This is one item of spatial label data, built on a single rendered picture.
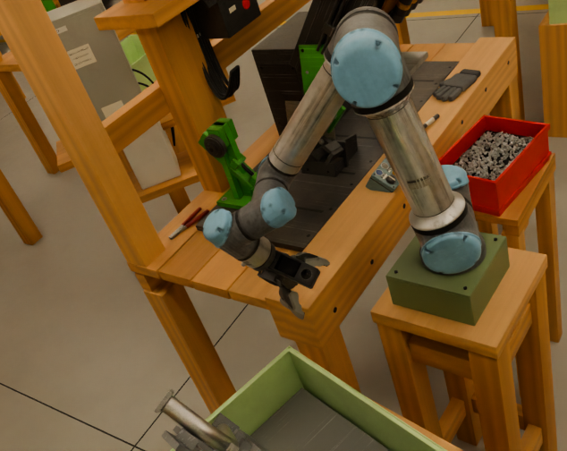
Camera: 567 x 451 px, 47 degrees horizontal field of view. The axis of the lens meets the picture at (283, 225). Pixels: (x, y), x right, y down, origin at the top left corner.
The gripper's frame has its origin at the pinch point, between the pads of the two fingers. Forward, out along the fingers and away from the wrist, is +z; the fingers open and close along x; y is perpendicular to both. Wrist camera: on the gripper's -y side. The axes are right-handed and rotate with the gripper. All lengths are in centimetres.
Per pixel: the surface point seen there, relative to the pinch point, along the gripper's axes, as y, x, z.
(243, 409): -6.7, 31.4, -12.2
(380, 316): -9.7, -1.6, 13.0
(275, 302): 12.7, 6.0, 0.6
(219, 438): -26, 36, -33
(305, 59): 41, -65, -6
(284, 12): 84, -98, 6
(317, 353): 7.4, 12.1, 17.0
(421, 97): 36, -85, 42
